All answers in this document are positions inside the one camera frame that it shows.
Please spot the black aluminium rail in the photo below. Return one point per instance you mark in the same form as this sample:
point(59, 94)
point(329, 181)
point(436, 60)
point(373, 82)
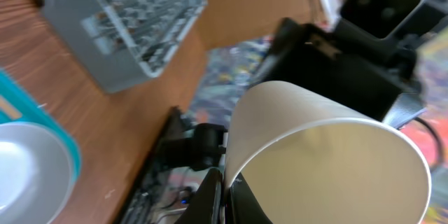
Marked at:
point(173, 171)

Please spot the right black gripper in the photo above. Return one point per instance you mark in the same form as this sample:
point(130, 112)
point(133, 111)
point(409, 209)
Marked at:
point(347, 73)

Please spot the teal plastic tray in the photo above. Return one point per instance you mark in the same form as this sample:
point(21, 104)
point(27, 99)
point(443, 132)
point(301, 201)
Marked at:
point(18, 106)

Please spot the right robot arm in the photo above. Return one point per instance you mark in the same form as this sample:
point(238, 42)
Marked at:
point(432, 17)

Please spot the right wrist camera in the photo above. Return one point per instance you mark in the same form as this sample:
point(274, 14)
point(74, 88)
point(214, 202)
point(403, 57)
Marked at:
point(385, 3)

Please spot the grey-white bowl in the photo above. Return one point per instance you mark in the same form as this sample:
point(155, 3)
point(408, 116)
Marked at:
point(38, 173)

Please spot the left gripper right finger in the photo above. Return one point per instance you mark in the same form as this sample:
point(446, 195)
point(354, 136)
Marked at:
point(243, 205)

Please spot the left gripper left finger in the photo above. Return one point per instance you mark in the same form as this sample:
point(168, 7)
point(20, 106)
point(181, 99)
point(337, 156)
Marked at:
point(204, 207)

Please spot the white paper cup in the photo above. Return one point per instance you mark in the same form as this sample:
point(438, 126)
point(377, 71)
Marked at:
point(308, 159)

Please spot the grey dishwasher rack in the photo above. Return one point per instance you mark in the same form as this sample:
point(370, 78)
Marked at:
point(122, 43)

